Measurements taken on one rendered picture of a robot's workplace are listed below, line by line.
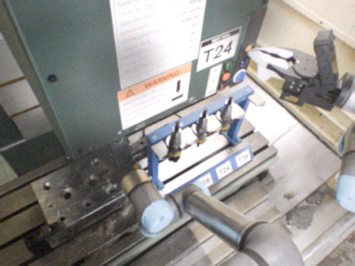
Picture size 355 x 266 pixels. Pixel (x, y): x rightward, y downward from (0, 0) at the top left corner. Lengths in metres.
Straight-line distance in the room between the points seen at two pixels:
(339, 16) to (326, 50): 0.78
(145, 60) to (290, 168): 1.22
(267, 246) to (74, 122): 0.38
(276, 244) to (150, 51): 0.38
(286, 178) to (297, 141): 0.20
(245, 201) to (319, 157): 0.45
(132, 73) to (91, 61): 0.08
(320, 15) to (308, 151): 0.65
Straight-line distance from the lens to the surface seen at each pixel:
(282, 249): 0.54
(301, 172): 1.60
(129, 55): 0.47
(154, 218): 0.72
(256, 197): 1.51
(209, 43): 0.57
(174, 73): 0.56
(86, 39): 0.42
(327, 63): 0.63
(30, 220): 1.30
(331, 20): 1.40
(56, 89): 0.46
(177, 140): 0.95
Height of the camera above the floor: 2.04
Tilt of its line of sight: 54 degrees down
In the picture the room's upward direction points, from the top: 6 degrees clockwise
